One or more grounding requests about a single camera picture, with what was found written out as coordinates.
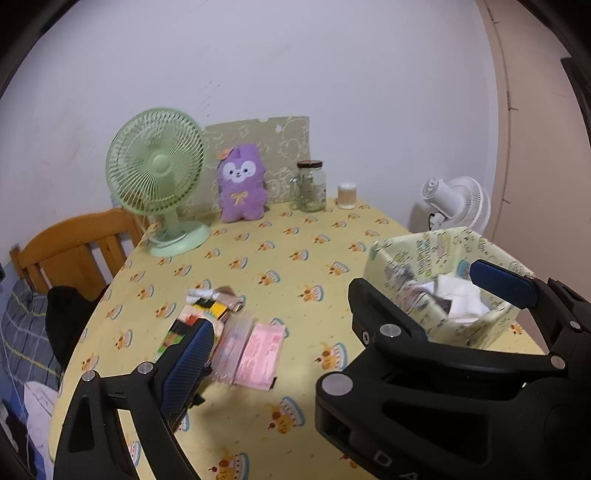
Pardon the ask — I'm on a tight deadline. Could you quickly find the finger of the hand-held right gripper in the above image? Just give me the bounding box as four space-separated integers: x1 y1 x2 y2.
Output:
348 276 432 352
469 259 591 371

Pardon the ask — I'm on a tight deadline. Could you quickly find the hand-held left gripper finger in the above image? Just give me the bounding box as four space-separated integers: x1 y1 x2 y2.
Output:
53 318 216 480

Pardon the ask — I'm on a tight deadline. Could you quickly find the green cartoon tissue packet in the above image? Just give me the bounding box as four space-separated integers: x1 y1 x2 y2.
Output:
157 305 227 366

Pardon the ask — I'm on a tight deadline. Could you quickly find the white cloth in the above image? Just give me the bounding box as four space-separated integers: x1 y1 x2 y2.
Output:
433 274 491 320

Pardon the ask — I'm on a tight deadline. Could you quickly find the clear pink wipes packet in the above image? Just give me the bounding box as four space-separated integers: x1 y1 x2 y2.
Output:
209 314 256 385

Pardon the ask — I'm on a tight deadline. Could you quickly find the yellow patterned fabric storage box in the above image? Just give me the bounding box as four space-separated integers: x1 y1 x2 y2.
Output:
368 227 533 357

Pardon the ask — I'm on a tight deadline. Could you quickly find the cartoon animal print tissue packet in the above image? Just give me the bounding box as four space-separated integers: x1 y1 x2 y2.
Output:
189 295 232 325

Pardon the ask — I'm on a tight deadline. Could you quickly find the pink tissue packet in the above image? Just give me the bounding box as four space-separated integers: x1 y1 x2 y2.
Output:
234 322 286 391

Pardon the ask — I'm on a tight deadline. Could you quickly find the white and pink wrapper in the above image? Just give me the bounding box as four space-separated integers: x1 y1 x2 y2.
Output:
187 285 246 315

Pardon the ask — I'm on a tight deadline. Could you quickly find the white clip fan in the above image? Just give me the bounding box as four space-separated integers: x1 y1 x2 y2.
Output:
420 176 492 237

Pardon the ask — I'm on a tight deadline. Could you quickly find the yellow cake-print tablecloth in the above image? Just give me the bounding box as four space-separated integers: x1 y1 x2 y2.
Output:
48 198 550 480

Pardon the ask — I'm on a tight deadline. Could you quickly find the small beige lidded cup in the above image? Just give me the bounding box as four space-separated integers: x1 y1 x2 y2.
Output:
337 183 359 210

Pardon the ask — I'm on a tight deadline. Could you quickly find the black cloth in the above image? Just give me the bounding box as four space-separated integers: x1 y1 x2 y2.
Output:
45 285 112 371

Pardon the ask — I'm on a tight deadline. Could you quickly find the glass jar with black lid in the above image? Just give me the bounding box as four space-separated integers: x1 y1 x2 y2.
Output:
296 160 327 213

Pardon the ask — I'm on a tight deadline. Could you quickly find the white garment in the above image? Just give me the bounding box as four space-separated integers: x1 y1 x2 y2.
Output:
22 381 64 459

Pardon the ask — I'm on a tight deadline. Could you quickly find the blue plaid bedding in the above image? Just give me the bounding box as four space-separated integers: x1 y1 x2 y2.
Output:
0 276 65 386

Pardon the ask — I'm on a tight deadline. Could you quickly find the purple plush toy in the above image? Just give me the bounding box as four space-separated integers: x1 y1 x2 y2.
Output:
217 143 269 224

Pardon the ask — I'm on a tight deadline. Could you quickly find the olive patterned panel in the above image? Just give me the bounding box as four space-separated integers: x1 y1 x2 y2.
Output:
202 115 311 217

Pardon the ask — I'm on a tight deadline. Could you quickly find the green desk fan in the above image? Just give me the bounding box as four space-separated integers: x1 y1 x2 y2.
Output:
105 107 212 258

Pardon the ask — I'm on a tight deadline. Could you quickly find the beige door frame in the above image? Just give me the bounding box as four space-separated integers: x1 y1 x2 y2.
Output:
475 0 591 241

